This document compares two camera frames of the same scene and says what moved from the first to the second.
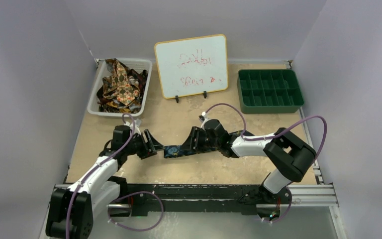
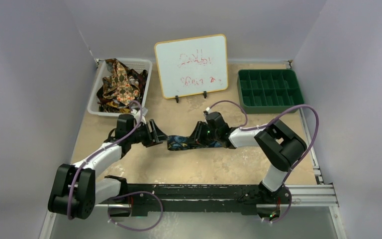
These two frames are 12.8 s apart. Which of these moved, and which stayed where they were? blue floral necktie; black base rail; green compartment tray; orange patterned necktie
Moved: blue floral necktie
Stayed: green compartment tray; orange patterned necktie; black base rail
